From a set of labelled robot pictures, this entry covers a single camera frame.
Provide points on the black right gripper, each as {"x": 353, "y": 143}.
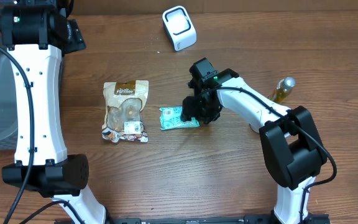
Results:
{"x": 192, "y": 108}

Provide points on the teal snack packet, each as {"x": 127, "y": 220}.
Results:
{"x": 171, "y": 119}

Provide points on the brown white snack bag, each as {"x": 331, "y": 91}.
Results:
{"x": 125, "y": 102}

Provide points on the yellow oil bottle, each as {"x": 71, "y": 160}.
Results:
{"x": 283, "y": 90}

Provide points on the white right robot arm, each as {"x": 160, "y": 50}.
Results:
{"x": 292, "y": 148}

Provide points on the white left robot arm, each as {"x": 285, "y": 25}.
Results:
{"x": 36, "y": 36}

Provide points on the white barcode scanner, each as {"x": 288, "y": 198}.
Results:
{"x": 179, "y": 27}

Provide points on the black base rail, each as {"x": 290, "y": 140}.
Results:
{"x": 248, "y": 219}

